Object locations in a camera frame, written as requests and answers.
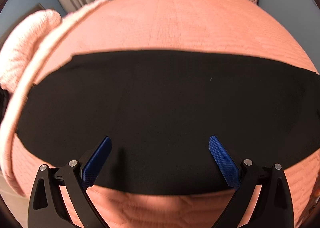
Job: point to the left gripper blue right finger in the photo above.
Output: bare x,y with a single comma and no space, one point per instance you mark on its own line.
274,207

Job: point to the grey bed headboard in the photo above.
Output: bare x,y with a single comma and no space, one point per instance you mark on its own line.
4,36

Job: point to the pink floral pillow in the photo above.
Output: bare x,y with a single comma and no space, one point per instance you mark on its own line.
22,43

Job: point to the light pink folded blanket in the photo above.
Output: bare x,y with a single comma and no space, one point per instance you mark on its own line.
46,47

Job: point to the black pants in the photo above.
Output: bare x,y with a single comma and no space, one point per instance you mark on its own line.
160,109

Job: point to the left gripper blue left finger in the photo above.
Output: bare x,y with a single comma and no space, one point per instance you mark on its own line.
47,207

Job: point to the black garment beside pillow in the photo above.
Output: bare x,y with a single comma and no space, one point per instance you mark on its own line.
5,97

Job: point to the pink quilted bedspread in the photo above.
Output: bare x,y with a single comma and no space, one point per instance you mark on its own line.
236,26

